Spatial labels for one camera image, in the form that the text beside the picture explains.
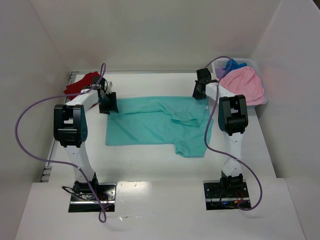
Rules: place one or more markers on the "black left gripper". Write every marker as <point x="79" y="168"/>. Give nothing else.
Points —
<point x="108" y="104"/>

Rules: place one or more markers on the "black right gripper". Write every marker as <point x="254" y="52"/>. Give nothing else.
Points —
<point x="199" y="89"/>

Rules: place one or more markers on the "teal t shirt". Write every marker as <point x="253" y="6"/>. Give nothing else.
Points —
<point x="161" y="120"/>

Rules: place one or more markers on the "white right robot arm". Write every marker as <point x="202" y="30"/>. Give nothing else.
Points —
<point x="232" y="121"/>

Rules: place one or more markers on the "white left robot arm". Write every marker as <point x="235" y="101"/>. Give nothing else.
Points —
<point x="70" y="129"/>

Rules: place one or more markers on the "purple t shirt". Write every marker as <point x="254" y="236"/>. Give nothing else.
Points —
<point x="220" y="71"/>

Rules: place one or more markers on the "red folded t shirt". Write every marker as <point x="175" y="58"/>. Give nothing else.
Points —
<point x="80" y="86"/>

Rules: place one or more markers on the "white plastic laundry basket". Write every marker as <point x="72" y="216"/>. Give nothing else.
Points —
<point x="221" y="63"/>

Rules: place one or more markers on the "pink t shirt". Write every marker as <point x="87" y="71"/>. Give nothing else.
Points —
<point x="245" y="81"/>

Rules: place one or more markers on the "blue t shirt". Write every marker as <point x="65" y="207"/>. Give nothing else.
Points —
<point x="233" y="65"/>

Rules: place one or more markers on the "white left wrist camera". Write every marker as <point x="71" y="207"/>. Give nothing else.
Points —
<point x="107" y="87"/>

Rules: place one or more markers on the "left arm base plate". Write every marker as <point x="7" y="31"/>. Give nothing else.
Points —
<point x="83" y="201"/>

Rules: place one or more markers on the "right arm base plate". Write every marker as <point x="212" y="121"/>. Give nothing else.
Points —
<point x="216" y="199"/>

